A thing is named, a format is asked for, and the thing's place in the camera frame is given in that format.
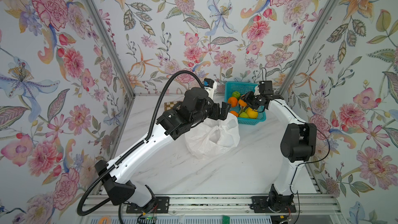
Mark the wooden chessboard box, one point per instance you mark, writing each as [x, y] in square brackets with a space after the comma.
[169, 105]

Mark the orange ring object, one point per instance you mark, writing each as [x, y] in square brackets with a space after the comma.
[105, 220]

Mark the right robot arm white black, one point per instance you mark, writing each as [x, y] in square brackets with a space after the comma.
[297, 146]

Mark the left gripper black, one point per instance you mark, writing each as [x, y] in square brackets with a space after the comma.
[215, 107]

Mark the small orange fruit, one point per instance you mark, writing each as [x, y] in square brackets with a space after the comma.
[242, 103]

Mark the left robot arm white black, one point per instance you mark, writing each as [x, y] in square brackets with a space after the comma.
[116, 174]

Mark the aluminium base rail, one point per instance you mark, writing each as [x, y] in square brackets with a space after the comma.
[303, 204]

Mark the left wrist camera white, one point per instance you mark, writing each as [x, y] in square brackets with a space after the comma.
[210, 86]

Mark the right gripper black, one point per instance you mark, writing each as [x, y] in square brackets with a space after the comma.
[248, 97]

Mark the white plastic bag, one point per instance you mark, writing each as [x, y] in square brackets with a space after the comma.
[213, 138]

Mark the green apple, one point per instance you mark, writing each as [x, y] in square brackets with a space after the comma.
[236, 95]
[243, 115]

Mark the green circuit board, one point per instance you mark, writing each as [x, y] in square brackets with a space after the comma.
[226, 219]

